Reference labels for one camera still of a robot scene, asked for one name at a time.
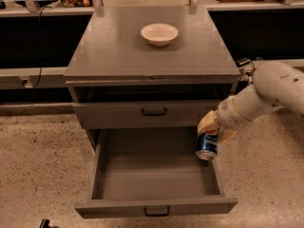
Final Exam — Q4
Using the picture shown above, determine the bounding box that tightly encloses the closed grey top drawer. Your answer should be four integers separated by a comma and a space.
73, 100, 219, 129

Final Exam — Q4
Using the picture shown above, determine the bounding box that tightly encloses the open grey middle drawer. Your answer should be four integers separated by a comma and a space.
75, 127, 238, 219

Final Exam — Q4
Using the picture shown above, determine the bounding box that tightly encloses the grey drawer cabinet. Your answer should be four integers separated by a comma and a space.
65, 7, 239, 145

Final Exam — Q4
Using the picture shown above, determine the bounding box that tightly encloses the white ceramic bowl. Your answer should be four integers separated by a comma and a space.
141, 23, 179, 47

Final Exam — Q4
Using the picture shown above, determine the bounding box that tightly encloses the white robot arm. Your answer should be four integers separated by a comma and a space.
198, 61, 304, 143

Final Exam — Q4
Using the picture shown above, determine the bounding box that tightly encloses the black hanging cable left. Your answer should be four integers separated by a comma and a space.
31, 5, 54, 88

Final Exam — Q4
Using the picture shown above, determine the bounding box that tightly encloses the blue pepsi can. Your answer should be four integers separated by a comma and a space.
196, 130, 219, 161

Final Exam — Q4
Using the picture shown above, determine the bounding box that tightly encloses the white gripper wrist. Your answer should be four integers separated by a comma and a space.
198, 97, 244, 143

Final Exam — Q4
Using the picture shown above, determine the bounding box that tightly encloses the black power adapter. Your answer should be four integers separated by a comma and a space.
236, 58, 251, 67

